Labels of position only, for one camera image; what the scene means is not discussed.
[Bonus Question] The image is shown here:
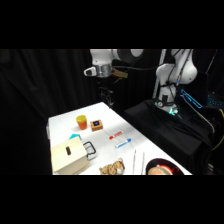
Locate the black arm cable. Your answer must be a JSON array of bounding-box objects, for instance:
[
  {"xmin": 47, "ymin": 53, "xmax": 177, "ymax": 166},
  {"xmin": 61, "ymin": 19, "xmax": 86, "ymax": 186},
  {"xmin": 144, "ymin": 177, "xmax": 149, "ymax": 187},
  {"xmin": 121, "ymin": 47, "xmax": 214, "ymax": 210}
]
[{"xmin": 114, "ymin": 49, "xmax": 185, "ymax": 88}]

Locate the blue marker pen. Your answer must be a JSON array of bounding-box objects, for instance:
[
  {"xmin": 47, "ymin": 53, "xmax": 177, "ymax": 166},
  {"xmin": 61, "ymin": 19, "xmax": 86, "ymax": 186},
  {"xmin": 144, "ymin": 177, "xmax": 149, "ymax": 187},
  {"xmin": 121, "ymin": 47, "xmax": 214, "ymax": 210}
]
[{"xmin": 114, "ymin": 138, "xmax": 132, "ymax": 149}]

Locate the blue lit frame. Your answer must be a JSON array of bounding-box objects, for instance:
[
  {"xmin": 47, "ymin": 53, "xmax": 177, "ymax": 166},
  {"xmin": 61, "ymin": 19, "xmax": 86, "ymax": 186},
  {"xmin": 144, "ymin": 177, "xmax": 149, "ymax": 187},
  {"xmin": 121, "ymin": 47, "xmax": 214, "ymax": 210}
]
[{"xmin": 180, "ymin": 88, "xmax": 204, "ymax": 110}]

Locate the green base light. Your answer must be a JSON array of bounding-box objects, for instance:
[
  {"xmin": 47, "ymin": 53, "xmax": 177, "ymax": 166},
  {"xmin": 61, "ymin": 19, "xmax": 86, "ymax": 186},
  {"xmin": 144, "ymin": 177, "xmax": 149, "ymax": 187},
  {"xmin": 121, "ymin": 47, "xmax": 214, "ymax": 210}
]
[{"xmin": 167, "ymin": 105, "xmax": 180, "ymax": 117}]

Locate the wooden block with blue square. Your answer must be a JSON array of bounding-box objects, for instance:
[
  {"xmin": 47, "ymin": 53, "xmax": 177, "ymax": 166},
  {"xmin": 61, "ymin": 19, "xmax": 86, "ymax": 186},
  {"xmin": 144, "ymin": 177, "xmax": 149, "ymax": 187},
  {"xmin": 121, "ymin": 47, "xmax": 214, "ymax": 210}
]
[{"xmin": 89, "ymin": 119, "xmax": 104, "ymax": 133}]

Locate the light wooden drawer box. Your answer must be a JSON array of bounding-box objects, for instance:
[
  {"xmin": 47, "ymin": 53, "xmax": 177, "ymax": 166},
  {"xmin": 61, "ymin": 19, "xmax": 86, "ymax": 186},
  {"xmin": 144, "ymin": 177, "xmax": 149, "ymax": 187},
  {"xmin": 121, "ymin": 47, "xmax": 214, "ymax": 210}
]
[{"xmin": 50, "ymin": 135, "xmax": 91, "ymax": 176}]

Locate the toy burger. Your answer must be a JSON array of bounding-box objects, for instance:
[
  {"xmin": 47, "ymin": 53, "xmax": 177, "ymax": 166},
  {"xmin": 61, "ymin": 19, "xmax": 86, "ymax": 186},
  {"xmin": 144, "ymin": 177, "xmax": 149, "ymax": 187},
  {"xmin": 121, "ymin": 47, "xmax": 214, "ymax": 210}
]
[{"xmin": 147, "ymin": 165, "xmax": 168, "ymax": 176}]

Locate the black round plate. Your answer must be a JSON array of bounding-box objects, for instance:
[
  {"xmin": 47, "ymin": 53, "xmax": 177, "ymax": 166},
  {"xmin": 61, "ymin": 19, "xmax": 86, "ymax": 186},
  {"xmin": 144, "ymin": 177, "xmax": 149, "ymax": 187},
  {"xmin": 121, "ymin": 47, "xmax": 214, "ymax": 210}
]
[{"xmin": 145, "ymin": 157, "xmax": 185, "ymax": 176}]

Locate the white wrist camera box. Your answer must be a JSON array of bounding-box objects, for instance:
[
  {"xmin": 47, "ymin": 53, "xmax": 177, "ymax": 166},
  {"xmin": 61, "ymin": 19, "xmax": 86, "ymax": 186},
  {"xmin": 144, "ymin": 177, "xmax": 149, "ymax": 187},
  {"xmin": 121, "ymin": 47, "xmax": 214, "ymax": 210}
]
[{"xmin": 83, "ymin": 66, "xmax": 98, "ymax": 78}]

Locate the orange cup with yellow rim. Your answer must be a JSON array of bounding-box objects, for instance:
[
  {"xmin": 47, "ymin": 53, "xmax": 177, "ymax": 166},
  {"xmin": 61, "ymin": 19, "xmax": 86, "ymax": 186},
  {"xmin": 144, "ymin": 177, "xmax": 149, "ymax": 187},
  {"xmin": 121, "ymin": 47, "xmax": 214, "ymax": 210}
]
[{"xmin": 75, "ymin": 114, "xmax": 89, "ymax": 131}]

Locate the tiger plush toy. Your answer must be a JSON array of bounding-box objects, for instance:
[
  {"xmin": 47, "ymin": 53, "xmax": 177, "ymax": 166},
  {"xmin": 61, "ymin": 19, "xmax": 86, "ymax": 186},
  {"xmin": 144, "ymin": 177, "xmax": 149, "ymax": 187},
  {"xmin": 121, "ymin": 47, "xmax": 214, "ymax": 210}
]
[{"xmin": 98, "ymin": 157, "xmax": 126, "ymax": 176}]

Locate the red toy piece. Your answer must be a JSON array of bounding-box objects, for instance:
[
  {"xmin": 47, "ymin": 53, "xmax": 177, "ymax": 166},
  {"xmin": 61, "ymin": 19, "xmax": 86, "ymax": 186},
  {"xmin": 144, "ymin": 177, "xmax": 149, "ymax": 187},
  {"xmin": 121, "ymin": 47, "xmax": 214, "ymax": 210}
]
[{"xmin": 167, "ymin": 165, "xmax": 182, "ymax": 176}]

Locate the red marker pen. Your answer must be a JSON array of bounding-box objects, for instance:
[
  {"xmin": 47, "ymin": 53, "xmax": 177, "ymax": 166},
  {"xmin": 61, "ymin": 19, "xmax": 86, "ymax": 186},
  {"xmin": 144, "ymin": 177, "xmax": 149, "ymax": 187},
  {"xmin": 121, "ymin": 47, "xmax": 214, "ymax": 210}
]
[{"xmin": 108, "ymin": 130, "xmax": 124, "ymax": 141}]

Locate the thin white stick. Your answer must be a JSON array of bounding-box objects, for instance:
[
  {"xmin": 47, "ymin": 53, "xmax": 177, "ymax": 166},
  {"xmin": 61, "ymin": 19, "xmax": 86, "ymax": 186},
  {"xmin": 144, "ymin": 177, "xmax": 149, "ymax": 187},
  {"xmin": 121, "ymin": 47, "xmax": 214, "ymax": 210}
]
[
  {"xmin": 141, "ymin": 151, "xmax": 146, "ymax": 176},
  {"xmin": 132, "ymin": 148, "xmax": 137, "ymax": 176}
]

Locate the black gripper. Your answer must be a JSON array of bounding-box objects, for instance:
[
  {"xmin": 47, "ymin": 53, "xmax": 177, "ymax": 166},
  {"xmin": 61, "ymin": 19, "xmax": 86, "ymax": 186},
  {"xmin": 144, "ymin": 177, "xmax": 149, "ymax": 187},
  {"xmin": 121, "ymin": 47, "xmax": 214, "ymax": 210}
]
[{"xmin": 98, "ymin": 76, "xmax": 115, "ymax": 109}]

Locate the black cloth covered stand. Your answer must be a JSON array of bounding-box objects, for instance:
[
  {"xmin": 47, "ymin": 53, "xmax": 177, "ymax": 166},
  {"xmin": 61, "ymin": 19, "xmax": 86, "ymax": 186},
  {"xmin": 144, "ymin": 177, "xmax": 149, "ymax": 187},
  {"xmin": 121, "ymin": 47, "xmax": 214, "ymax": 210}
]
[{"xmin": 123, "ymin": 98, "xmax": 215, "ymax": 176}]

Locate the dark laptop with lit keys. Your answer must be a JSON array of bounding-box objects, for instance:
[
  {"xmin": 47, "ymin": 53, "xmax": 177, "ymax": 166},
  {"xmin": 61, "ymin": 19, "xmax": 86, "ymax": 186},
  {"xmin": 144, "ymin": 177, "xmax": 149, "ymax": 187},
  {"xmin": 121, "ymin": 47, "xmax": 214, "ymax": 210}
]
[{"xmin": 205, "ymin": 93, "xmax": 224, "ymax": 109}]

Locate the yellow cable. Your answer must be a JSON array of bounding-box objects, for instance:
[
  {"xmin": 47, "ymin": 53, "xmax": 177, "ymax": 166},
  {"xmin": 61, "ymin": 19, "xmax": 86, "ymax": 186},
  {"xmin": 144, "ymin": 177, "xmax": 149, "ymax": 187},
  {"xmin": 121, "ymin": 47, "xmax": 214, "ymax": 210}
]
[{"xmin": 211, "ymin": 108, "xmax": 224, "ymax": 152}]

